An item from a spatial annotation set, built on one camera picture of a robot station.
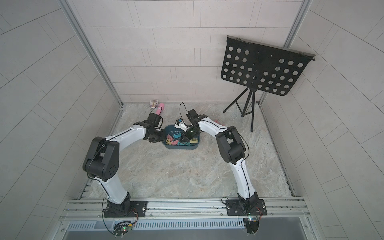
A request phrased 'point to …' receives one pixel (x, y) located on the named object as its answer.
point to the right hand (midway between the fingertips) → (182, 138)
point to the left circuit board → (121, 229)
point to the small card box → (153, 104)
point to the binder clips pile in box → (172, 139)
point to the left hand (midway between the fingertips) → (168, 136)
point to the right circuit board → (252, 225)
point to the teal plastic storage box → (169, 129)
